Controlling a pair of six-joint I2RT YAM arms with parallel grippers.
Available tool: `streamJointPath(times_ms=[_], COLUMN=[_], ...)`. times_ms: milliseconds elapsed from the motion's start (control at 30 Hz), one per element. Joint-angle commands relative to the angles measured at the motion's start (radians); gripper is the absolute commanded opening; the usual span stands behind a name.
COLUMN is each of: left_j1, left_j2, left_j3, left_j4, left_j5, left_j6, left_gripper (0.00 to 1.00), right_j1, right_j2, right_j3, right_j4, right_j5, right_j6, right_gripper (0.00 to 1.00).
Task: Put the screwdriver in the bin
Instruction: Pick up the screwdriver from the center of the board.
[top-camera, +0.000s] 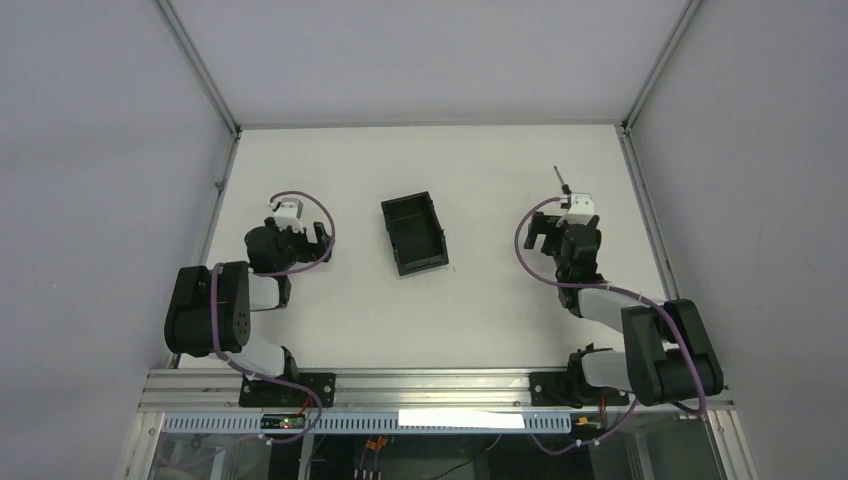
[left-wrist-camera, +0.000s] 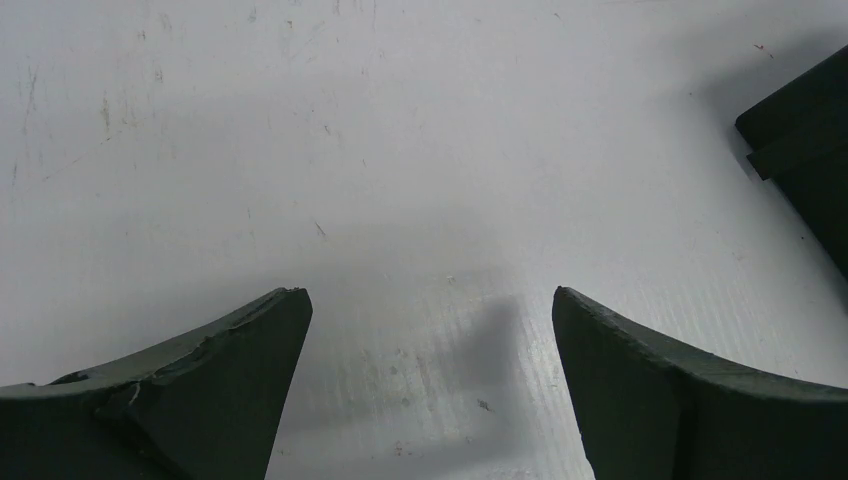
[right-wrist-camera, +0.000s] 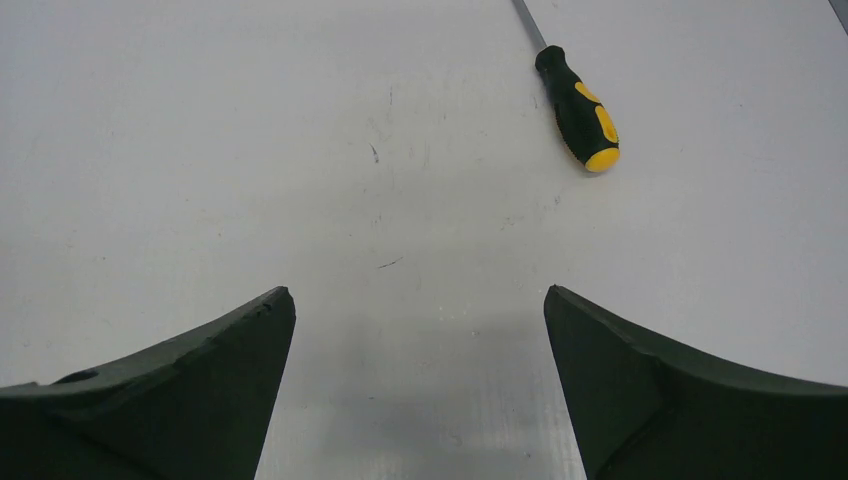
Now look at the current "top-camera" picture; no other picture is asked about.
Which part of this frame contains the yellow black screwdriver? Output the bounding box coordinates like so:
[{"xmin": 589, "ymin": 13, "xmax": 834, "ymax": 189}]
[{"xmin": 554, "ymin": 166, "xmax": 572, "ymax": 196}]

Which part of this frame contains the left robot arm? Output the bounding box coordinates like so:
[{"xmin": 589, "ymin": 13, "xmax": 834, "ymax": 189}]
[{"xmin": 164, "ymin": 218, "xmax": 332, "ymax": 384}]

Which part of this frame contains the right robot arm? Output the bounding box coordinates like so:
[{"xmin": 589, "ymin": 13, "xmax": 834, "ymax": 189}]
[{"xmin": 514, "ymin": 211, "xmax": 725, "ymax": 412}]

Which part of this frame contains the black plastic bin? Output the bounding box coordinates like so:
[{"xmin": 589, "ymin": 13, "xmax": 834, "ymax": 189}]
[{"xmin": 380, "ymin": 191, "xmax": 449, "ymax": 277}]

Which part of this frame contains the small green circuit board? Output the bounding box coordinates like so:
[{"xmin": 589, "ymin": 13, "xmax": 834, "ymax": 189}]
[{"xmin": 260, "ymin": 414, "xmax": 307, "ymax": 431}]

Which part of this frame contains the white label strip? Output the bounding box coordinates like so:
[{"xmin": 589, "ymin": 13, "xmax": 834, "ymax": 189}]
[{"xmin": 398, "ymin": 409, "xmax": 525, "ymax": 430}]

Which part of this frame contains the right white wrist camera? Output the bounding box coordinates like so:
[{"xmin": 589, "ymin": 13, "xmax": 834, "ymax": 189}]
[{"xmin": 556, "ymin": 192, "xmax": 595, "ymax": 227}]

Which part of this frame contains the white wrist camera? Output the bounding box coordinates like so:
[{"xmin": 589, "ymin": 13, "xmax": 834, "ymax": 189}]
[
  {"xmin": 272, "ymin": 201, "xmax": 304, "ymax": 234},
  {"xmin": 556, "ymin": 192, "xmax": 595, "ymax": 227}
]

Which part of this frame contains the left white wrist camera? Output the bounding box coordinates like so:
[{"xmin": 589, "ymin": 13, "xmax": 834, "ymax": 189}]
[{"xmin": 272, "ymin": 201, "xmax": 304, "ymax": 234}]

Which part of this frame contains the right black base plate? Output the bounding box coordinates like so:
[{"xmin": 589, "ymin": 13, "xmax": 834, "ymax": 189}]
[{"xmin": 528, "ymin": 370, "xmax": 630, "ymax": 408}]

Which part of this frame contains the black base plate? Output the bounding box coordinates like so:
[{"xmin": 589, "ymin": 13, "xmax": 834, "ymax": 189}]
[
  {"xmin": 528, "ymin": 370, "xmax": 630, "ymax": 408},
  {"xmin": 238, "ymin": 373, "xmax": 337, "ymax": 408}
]

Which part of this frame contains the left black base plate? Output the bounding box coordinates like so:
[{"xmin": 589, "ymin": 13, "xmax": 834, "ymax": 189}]
[{"xmin": 238, "ymin": 373, "xmax": 337, "ymax": 408}]

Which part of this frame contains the aluminium rail frame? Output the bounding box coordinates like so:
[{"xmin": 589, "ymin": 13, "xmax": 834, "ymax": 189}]
[{"xmin": 137, "ymin": 367, "xmax": 735, "ymax": 415}]

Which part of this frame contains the grey slotted cable duct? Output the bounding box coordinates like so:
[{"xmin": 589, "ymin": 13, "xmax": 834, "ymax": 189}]
[{"xmin": 162, "ymin": 411, "xmax": 572, "ymax": 435}]

